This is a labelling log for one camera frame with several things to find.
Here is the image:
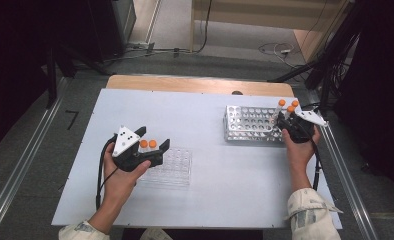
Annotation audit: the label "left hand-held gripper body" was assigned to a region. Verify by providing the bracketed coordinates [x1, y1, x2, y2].
[111, 125, 164, 173]

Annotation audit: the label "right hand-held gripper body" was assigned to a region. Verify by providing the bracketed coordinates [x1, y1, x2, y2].
[283, 110, 328, 144]

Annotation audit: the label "clear plastic test tube rack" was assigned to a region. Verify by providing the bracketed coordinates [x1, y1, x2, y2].
[138, 146, 193, 188]

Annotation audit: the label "metal test tube rack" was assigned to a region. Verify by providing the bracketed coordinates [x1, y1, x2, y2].
[222, 105, 302, 145]

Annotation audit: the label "person's right hand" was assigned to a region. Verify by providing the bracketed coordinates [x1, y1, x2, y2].
[282, 126, 321, 173]

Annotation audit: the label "person's left hand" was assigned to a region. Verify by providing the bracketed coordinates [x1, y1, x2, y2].
[103, 143, 152, 209]

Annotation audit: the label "person's light patterned clothing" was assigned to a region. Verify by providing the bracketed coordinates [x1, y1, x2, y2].
[139, 227, 174, 240]

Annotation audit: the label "black cabinet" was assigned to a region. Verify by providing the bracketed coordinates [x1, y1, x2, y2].
[84, 0, 137, 64]

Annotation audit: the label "light wooden furniture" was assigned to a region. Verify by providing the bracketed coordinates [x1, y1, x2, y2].
[189, 0, 353, 64]

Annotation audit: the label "dark curtain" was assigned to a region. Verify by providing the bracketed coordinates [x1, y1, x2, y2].
[0, 0, 96, 156]

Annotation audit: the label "left hand-held gripper cable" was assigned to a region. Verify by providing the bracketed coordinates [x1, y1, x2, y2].
[95, 134, 119, 211]

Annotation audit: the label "hand-held gripper cable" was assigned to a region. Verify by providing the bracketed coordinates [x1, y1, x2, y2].
[308, 138, 321, 192]
[95, 134, 119, 211]

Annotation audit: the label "right hand-held gripper cable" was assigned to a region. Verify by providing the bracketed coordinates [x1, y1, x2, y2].
[308, 138, 321, 192]

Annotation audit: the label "aluminium floor rail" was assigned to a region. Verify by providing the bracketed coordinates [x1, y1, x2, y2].
[0, 78, 69, 240]
[309, 93, 381, 240]

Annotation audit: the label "black cable bundle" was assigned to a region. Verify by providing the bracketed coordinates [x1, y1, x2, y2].
[329, 33, 357, 98]

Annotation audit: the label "white coiled cable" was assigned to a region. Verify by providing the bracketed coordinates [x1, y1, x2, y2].
[258, 42, 298, 68]

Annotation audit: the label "grey floor cables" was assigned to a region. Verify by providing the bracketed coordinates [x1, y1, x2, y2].
[111, 40, 193, 63]

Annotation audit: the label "hanging black cable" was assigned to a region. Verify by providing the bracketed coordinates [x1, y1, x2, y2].
[196, 0, 214, 54]

